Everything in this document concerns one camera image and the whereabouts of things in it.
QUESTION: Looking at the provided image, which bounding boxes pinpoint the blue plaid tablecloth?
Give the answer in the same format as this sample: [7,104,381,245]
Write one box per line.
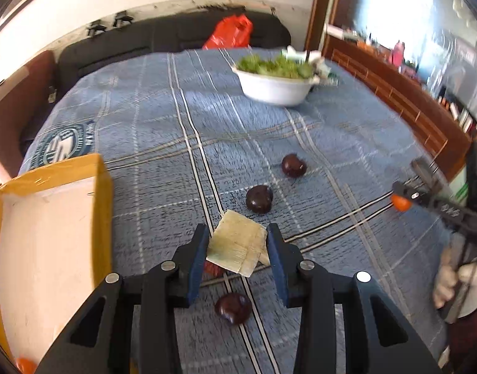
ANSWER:
[20,49,449,369]

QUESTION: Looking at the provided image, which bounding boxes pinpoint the black clamp device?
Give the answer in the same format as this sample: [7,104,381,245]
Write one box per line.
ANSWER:
[113,10,134,28]
[86,19,108,38]

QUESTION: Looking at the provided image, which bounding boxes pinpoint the black leather sofa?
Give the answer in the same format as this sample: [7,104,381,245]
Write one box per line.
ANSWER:
[20,10,291,155]

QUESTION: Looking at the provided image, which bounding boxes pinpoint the right hand white glove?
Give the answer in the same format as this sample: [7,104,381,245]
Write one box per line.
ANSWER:
[432,245,477,318]

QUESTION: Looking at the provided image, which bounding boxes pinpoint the maroon armchair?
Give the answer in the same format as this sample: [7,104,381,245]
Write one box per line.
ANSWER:
[0,51,56,183]

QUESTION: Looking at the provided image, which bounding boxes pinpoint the yellow edged white tray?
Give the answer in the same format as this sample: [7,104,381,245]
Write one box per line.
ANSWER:
[0,154,113,364]

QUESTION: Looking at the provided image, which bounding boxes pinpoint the green leafy vegetables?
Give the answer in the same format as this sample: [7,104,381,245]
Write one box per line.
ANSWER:
[236,54,315,79]

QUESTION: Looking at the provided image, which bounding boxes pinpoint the red jujube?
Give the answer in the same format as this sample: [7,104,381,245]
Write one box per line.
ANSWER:
[204,261,224,278]

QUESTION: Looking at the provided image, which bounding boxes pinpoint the large banana piece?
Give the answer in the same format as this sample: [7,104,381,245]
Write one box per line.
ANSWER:
[206,209,267,278]

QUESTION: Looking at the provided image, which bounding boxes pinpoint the wooden cabinet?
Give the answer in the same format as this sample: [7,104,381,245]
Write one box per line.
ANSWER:
[305,0,477,181]

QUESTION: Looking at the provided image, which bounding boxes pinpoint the white bowl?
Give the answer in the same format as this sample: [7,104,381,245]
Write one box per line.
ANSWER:
[232,66,320,107]

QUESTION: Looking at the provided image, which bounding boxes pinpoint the orange tangerine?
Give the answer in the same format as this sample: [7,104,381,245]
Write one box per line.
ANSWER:
[391,194,412,212]

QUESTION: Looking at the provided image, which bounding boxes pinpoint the red plastic bag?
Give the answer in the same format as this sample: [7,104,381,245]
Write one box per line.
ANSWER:
[203,14,253,50]

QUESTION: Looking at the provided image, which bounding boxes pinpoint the small orange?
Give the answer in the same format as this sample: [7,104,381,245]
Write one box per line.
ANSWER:
[15,357,37,374]

